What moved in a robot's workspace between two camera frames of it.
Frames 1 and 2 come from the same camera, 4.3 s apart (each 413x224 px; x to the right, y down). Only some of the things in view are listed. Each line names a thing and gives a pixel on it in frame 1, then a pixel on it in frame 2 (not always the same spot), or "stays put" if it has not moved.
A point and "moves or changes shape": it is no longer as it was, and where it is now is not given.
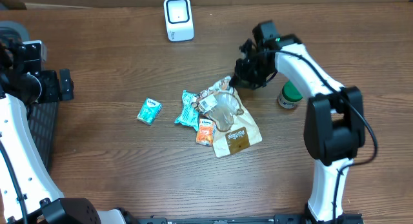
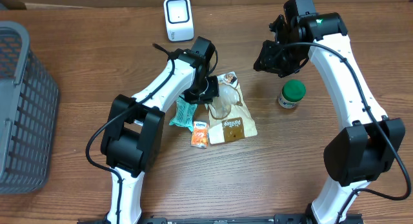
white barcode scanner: [179, 19] stays put
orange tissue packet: [204, 132] moves or changes shape
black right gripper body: [254, 72] -> [284, 62]
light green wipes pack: [189, 115] moves or changes shape
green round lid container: [289, 96] stays put
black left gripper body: [50, 90] -> [205, 91]
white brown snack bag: [235, 128] moves or changes shape
